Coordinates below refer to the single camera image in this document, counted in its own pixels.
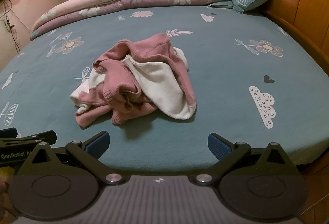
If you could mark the teal floral bed sheet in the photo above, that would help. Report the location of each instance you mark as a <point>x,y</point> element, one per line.
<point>252,83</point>

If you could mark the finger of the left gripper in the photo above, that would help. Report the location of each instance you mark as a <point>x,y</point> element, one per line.
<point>10,133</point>
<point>49,137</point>

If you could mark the person's left hand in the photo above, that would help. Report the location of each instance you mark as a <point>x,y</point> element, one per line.
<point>5,181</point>

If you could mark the pink and white knit sweater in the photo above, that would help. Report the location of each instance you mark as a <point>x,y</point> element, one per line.
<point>134,79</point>

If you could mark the wooden headboard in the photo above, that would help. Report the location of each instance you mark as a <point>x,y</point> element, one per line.
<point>307,22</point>

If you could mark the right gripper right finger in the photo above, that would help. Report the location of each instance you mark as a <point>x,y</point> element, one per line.
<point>254,183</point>

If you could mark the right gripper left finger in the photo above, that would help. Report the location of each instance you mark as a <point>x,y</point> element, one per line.
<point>57,183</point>

